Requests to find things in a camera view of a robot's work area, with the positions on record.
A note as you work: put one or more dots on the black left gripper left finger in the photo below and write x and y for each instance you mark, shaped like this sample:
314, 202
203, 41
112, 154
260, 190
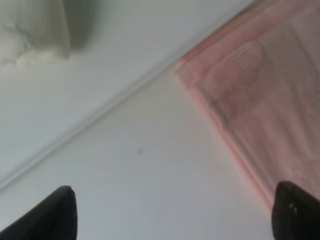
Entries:
54, 218

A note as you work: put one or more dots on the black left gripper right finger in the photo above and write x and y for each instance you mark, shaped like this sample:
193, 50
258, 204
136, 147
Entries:
295, 213

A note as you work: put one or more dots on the pink towel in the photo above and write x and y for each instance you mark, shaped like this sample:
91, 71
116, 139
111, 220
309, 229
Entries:
257, 80

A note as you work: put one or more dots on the cream white towel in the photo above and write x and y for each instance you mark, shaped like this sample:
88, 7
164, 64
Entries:
33, 31

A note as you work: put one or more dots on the white rectangular plastic tray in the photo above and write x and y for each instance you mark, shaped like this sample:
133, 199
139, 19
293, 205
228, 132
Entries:
116, 47

